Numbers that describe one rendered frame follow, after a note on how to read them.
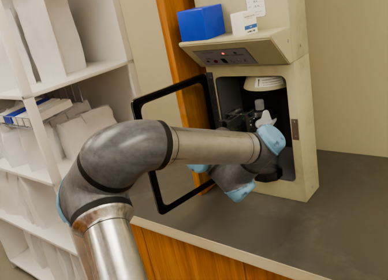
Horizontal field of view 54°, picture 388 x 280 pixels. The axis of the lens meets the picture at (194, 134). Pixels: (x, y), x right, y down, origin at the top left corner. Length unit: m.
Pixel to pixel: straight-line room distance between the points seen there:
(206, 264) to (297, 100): 0.61
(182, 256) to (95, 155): 0.81
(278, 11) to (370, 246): 0.68
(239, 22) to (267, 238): 0.63
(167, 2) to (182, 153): 0.66
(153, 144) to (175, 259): 0.83
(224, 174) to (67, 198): 0.41
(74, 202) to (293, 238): 0.68
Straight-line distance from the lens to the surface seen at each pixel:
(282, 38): 1.09
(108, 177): 0.67
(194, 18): 1.17
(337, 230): 1.21
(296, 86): 1.17
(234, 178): 0.97
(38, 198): 2.40
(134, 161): 0.66
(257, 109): 1.24
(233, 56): 1.16
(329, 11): 1.55
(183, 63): 1.31
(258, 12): 1.17
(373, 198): 1.36
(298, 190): 1.32
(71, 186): 0.73
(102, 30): 2.34
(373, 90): 1.57
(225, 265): 1.28
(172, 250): 1.43
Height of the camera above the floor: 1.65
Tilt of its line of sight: 20 degrees down
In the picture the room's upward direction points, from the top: 11 degrees counter-clockwise
